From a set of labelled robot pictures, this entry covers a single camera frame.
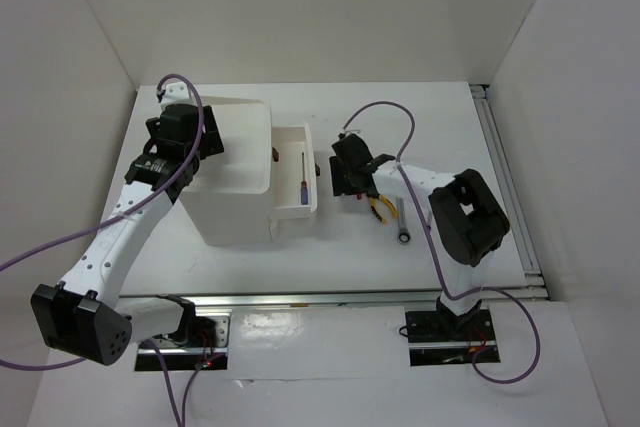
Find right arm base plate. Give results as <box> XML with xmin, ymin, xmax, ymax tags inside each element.
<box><xmin>398</xmin><ymin>309</ymin><xmax>500</xmax><ymax>367</ymax></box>

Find aluminium rail front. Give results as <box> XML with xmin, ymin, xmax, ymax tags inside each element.
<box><xmin>119</xmin><ymin>287</ymin><xmax>501</xmax><ymax>313</ymax></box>

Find yellow black pliers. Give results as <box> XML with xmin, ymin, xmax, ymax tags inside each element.
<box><xmin>367</xmin><ymin>193</ymin><xmax>400</xmax><ymax>224</ymax></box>

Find white drawer cabinet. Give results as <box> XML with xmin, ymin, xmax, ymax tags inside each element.
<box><xmin>179</xmin><ymin>96</ymin><xmax>273</xmax><ymax>247</ymax></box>

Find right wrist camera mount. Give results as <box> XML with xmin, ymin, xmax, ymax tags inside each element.
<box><xmin>338</xmin><ymin>129</ymin><xmax>361</xmax><ymax>140</ymax></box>

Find large ratchet wrench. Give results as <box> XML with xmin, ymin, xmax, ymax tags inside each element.
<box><xmin>396</xmin><ymin>198</ymin><xmax>411</xmax><ymax>245</ymax></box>

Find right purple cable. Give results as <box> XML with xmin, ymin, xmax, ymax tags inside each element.
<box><xmin>342</xmin><ymin>101</ymin><xmax>542</xmax><ymax>384</ymax></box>

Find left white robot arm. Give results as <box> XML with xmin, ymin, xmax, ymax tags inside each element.
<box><xmin>30</xmin><ymin>103</ymin><xmax>224</xmax><ymax>366</ymax></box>

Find white drawer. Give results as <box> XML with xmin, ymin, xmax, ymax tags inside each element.
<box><xmin>271</xmin><ymin>122</ymin><xmax>318</xmax><ymax>221</ymax></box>

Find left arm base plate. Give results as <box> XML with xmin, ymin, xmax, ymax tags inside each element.
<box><xmin>152</xmin><ymin>312</ymin><xmax>231</xmax><ymax>371</ymax></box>

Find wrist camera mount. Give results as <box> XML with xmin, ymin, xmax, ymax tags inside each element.
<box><xmin>338</xmin><ymin>129</ymin><xmax>361</xmax><ymax>140</ymax></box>
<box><xmin>156</xmin><ymin>81</ymin><xmax>192</xmax><ymax>105</ymax></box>

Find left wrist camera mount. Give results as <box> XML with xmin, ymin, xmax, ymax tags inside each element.
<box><xmin>156</xmin><ymin>81</ymin><xmax>192</xmax><ymax>105</ymax></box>

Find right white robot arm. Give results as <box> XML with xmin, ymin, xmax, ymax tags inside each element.
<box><xmin>330</xmin><ymin>134</ymin><xmax>510</xmax><ymax>339</ymax></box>

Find aluminium rail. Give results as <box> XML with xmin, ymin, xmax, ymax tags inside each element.
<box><xmin>469</xmin><ymin>84</ymin><xmax>550</xmax><ymax>301</ymax></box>
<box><xmin>119</xmin><ymin>287</ymin><xmax>501</xmax><ymax>313</ymax></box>

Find aluminium rail right side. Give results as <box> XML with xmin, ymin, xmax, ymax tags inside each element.
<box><xmin>469</xmin><ymin>84</ymin><xmax>550</xmax><ymax>301</ymax></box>

